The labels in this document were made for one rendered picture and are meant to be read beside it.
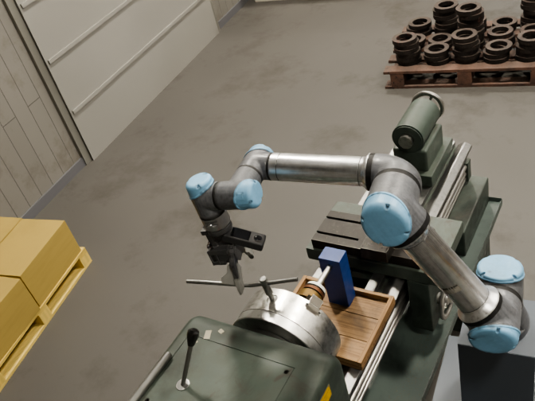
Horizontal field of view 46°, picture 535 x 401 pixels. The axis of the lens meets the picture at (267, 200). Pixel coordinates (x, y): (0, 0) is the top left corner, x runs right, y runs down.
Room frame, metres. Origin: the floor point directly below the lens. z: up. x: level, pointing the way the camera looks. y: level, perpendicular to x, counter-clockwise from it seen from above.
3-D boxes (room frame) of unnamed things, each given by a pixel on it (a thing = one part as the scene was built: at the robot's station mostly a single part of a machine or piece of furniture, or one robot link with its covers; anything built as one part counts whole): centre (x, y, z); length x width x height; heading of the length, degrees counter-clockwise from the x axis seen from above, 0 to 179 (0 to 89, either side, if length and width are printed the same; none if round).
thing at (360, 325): (1.48, -0.09, 0.88); 0.36 x 0.30 x 0.04; 50
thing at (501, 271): (1.09, -0.53, 1.27); 0.13 x 0.12 x 0.14; 149
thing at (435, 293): (1.64, -0.53, 0.73); 0.27 x 0.12 x 0.27; 140
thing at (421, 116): (2.22, -0.71, 1.01); 0.30 x 0.20 x 0.29; 140
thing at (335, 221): (1.75, -0.34, 0.95); 0.43 x 0.18 x 0.04; 50
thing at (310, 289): (1.41, -0.03, 1.08); 0.09 x 0.09 x 0.09; 50
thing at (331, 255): (1.55, -0.16, 1.00); 0.08 x 0.06 x 0.23; 50
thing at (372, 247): (1.69, -0.37, 1.00); 0.20 x 0.10 x 0.05; 140
